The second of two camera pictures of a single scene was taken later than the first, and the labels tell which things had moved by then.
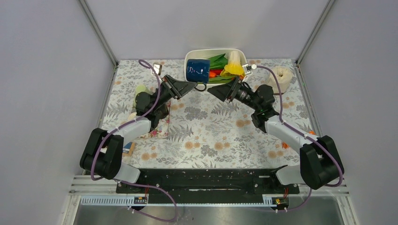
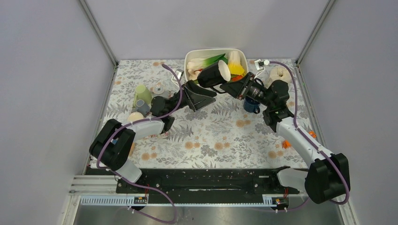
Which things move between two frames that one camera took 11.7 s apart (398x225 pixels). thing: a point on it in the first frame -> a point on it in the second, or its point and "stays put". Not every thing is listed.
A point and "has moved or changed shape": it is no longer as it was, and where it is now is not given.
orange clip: x=285 y=146 stays put
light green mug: x=141 y=88 stays put
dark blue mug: x=197 y=71 has moved or changed shape
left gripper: x=178 y=88 -> x=199 y=100
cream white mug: x=131 y=116 stays put
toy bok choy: x=218 y=62 -> x=195 y=65
